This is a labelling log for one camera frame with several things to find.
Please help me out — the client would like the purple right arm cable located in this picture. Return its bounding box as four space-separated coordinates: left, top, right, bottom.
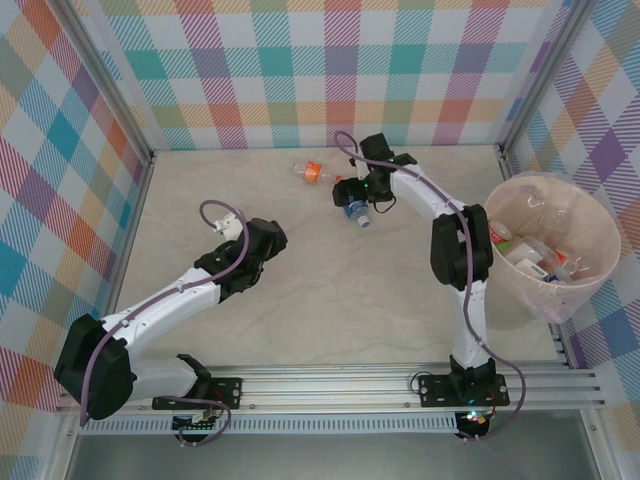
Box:
334 130 527 444

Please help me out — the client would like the translucent pink plastic bin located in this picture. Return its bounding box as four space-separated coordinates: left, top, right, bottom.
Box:
480 170 623 332

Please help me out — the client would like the white slotted cable duct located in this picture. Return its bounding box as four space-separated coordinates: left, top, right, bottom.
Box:
79 417 459 435

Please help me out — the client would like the black controller board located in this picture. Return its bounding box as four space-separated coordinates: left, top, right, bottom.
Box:
457 407 494 441
172 412 221 432

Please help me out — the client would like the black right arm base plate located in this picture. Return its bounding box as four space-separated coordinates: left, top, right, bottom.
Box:
417 372 511 409

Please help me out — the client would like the clear bottle orange label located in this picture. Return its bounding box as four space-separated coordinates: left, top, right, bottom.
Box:
291 159 345 186

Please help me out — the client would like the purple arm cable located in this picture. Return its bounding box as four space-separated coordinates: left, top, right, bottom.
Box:
334 130 527 444
79 199 250 449

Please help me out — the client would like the aluminium frame post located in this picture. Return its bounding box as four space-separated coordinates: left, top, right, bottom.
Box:
52 0 156 166
493 0 596 156

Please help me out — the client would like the white label bottle green ring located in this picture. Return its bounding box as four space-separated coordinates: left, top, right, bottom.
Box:
514 256 550 282

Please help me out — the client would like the blue label bottle white cap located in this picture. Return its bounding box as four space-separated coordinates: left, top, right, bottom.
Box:
342 199 374 229

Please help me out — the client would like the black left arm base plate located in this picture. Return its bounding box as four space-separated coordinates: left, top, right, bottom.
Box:
151 377 244 411

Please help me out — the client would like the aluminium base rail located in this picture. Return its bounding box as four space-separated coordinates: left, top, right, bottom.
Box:
54 363 609 416

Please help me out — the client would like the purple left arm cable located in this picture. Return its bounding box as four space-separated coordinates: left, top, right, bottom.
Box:
79 199 250 449

